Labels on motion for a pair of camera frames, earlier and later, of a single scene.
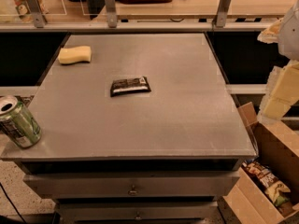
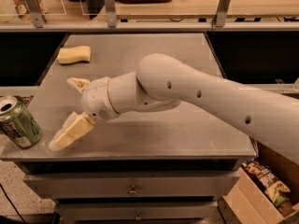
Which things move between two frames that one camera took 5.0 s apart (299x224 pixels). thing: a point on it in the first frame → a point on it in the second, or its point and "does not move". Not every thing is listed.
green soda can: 18,123 does not move
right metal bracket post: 223,7 does not move
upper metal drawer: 135,184 does not move
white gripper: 290,32 → 95,99
